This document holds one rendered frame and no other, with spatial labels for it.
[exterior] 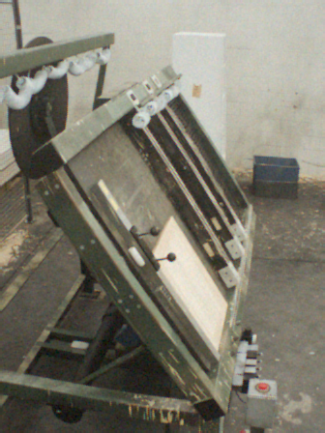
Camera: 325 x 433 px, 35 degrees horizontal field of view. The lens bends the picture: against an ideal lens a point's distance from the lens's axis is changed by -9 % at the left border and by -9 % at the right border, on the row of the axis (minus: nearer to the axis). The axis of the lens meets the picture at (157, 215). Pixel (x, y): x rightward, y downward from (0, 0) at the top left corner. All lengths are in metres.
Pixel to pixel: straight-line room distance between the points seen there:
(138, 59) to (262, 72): 1.77
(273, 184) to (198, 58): 1.87
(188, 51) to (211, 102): 0.67
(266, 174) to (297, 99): 1.41
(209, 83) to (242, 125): 1.65
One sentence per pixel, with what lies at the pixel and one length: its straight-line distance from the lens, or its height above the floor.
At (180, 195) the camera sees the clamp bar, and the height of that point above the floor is 1.40.
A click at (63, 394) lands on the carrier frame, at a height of 0.78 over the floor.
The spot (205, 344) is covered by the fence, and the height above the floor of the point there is 1.00.
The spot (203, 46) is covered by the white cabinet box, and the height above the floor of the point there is 1.91.
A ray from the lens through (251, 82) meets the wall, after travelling 7.50.
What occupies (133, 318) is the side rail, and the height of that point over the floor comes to 1.27.
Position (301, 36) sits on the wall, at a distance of 7.45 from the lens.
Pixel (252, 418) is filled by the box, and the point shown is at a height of 0.80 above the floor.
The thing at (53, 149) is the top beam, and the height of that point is 1.91.
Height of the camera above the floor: 2.41
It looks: 23 degrees down
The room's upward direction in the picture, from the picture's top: straight up
